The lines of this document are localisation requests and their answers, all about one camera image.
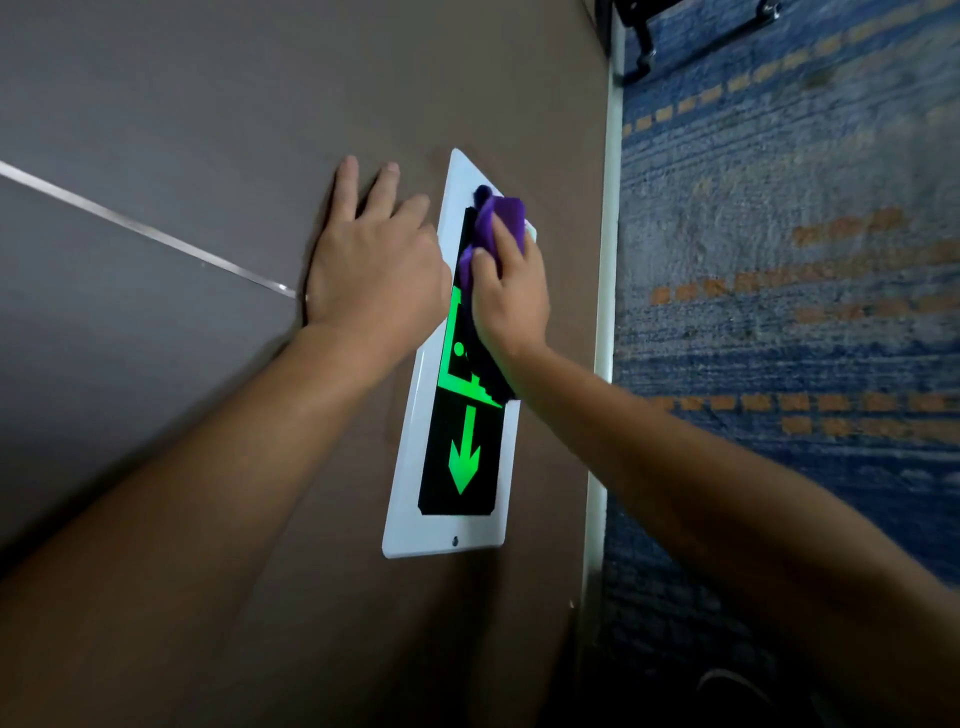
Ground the person's left hand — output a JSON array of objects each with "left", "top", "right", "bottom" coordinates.
[{"left": 302, "top": 156, "right": 453, "bottom": 363}]

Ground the person's right hand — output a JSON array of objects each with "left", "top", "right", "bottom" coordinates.
[{"left": 469, "top": 213, "right": 553, "bottom": 363}]

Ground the purple cleaning cloth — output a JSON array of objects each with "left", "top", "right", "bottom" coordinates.
[{"left": 456, "top": 185, "right": 527, "bottom": 295}]

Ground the person's left forearm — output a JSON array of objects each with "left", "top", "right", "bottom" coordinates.
[{"left": 0, "top": 324, "right": 395, "bottom": 728}]

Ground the person's right forearm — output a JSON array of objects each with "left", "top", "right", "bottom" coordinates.
[{"left": 504, "top": 341, "right": 960, "bottom": 728}]

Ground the white baseboard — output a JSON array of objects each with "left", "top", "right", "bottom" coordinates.
[{"left": 579, "top": 0, "right": 628, "bottom": 609}]

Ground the white-framed green arrow exit sign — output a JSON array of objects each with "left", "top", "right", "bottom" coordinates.
[{"left": 381, "top": 147, "right": 539, "bottom": 561}]

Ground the dark shoe with white sole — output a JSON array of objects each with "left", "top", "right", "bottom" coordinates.
[{"left": 691, "top": 667, "right": 777, "bottom": 728}]

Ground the silver metal wall strip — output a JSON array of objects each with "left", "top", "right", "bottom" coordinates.
[{"left": 0, "top": 159, "right": 299, "bottom": 300}]

